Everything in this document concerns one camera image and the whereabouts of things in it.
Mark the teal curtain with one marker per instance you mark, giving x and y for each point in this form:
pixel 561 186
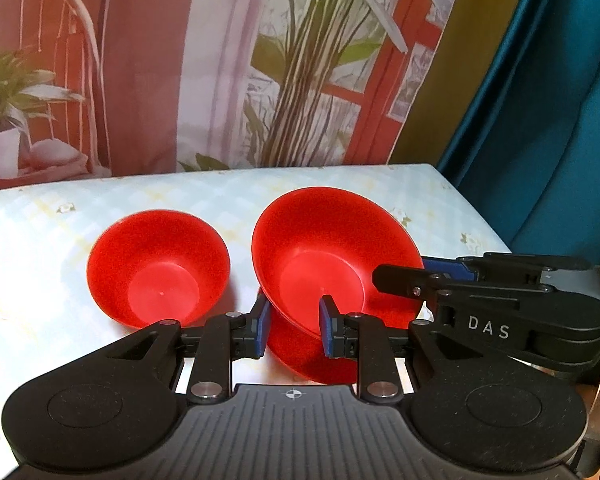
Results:
pixel 540 110

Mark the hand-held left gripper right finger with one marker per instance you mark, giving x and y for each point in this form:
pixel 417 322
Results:
pixel 326 327

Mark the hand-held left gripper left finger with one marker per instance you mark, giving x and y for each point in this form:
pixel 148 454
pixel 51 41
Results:
pixel 263 327

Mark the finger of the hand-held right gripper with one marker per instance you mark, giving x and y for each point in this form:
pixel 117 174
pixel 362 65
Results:
pixel 400 280
pixel 447 267

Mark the floral white tablecloth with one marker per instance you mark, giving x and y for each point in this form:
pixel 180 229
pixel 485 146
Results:
pixel 40 220

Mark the printed room scene backdrop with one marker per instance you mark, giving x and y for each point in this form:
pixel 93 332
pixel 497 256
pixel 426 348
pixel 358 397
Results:
pixel 205 60

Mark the olive yellow curtain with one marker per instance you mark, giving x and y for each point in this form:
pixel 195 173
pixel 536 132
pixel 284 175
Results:
pixel 460 70

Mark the red plastic bowl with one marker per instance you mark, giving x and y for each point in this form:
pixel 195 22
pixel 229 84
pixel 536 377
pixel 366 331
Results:
pixel 150 265
pixel 300 355
pixel 320 245

